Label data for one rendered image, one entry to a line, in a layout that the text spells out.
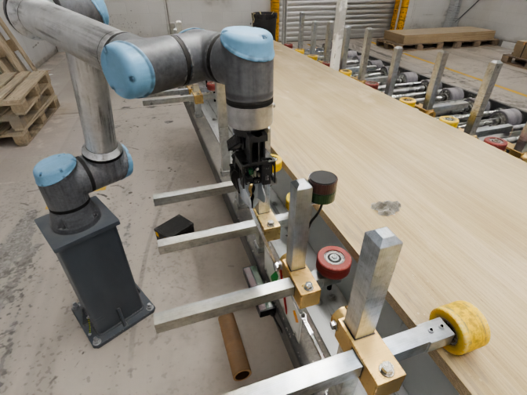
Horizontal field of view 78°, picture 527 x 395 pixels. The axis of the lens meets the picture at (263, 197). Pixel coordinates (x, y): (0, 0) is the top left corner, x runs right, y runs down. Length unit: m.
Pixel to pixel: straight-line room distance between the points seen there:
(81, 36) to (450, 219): 0.96
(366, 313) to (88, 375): 1.45
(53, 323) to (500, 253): 1.90
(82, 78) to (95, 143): 0.26
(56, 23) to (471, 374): 1.02
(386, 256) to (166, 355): 1.40
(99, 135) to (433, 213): 1.14
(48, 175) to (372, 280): 1.17
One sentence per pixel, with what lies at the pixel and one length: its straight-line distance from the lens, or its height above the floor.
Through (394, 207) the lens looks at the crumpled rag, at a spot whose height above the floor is 0.91.
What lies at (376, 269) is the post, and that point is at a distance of 0.47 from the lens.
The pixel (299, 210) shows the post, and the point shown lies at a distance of 0.68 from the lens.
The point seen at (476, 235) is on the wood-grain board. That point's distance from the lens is 1.00.
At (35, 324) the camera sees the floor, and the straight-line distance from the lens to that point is 2.09.
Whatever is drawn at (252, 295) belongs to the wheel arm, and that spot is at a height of 0.86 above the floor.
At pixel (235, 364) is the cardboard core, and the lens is 1.57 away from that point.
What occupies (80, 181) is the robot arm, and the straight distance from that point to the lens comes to 1.42.
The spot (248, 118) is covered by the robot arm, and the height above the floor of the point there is 1.23.
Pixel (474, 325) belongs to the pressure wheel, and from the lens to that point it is 0.68.
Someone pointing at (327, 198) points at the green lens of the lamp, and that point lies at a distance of 0.68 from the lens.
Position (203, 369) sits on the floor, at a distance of 1.66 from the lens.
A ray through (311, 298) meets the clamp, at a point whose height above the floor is 0.85.
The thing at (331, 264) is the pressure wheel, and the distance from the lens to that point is 0.77.
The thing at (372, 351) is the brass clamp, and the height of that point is 0.97.
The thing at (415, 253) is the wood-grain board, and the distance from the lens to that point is 0.87.
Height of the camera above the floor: 1.46
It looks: 35 degrees down
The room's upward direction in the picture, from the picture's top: straight up
